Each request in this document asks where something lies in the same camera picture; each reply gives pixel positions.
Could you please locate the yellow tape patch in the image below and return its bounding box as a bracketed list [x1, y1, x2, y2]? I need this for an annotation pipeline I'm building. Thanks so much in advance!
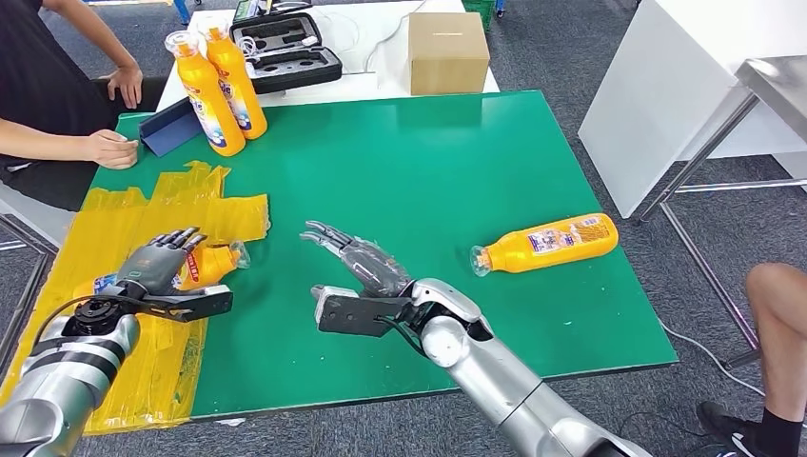
[0, 160, 272, 436]

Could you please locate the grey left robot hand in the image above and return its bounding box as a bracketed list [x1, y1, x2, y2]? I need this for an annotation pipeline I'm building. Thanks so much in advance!
[115, 227, 209, 301]

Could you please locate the person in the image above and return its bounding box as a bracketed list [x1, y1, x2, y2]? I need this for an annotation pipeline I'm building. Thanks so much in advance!
[0, 0, 168, 212]

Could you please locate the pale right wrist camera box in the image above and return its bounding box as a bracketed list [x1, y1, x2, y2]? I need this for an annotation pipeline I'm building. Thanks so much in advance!
[310, 285, 362, 323]

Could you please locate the black shoe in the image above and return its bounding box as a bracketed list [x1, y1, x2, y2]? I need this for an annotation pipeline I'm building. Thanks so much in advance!
[695, 401, 764, 457]

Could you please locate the person's leg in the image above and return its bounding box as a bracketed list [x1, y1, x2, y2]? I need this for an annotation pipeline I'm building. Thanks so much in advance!
[743, 263, 807, 418]

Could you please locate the grey seat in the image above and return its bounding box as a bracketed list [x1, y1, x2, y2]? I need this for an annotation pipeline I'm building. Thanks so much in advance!
[0, 179, 80, 248]

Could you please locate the blue tablet cover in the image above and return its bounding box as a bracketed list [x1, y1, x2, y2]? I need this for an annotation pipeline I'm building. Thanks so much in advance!
[138, 96, 207, 158]

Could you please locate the person's left hand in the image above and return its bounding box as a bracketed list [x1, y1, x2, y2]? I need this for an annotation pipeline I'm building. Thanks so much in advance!
[99, 65, 145, 110]

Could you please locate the black foam-lined case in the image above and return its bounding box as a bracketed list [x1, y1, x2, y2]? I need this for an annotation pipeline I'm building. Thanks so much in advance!
[227, 12, 344, 96]

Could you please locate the black left camera bracket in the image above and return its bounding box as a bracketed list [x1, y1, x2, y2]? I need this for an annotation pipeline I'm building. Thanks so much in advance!
[100, 284, 234, 324]

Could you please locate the black sock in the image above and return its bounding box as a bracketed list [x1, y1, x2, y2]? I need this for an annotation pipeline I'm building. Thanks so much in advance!
[753, 407, 805, 457]

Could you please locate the brown cardboard box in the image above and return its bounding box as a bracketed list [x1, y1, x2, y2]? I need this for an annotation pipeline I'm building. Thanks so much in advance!
[407, 10, 491, 97]

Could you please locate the steel table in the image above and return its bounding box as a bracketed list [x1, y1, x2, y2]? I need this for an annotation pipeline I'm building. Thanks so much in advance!
[630, 55, 807, 370]

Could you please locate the black right camera bracket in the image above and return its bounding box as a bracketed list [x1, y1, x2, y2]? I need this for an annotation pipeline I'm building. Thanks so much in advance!
[315, 294, 418, 339]

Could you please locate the white cabinet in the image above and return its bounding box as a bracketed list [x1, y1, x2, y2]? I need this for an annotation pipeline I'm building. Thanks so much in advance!
[577, 0, 807, 219]

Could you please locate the black camera bracket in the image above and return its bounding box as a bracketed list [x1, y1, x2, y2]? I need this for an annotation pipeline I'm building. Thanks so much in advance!
[315, 294, 418, 339]
[100, 284, 234, 324]

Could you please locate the white table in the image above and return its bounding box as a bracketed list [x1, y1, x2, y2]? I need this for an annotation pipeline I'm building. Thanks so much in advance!
[156, 0, 501, 115]

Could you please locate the white floor cable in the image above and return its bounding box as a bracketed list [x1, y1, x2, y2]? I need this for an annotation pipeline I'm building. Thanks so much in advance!
[659, 320, 767, 399]

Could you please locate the orange plastic bottle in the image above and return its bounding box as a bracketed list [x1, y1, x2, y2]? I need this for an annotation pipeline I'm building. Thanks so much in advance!
[468, 212, 620, 279]
[72, 239, 251, 301]
[164, 30, 246, 158]
[200, 18, 268, 141]

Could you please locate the thin white table cable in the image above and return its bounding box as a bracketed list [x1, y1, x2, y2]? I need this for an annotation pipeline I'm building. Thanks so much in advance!
[364, 0, 430, 71]

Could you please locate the green plastic crate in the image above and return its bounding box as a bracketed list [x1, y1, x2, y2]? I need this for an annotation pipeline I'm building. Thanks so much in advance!
[461, 0, 498, 30]

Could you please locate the grey metal frame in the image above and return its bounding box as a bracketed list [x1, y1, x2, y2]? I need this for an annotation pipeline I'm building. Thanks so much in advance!
[0, 214, 58, 373]

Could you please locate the white charger cable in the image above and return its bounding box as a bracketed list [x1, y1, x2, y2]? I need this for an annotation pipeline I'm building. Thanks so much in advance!
[239, 34, 321, 65]

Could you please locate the person's right hand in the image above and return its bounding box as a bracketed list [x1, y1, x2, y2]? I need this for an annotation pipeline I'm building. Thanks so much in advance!
[82, 129, 140, 170]

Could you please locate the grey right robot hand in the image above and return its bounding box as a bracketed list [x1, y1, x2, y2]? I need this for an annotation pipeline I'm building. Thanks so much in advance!
[299, 220, 414, 301]

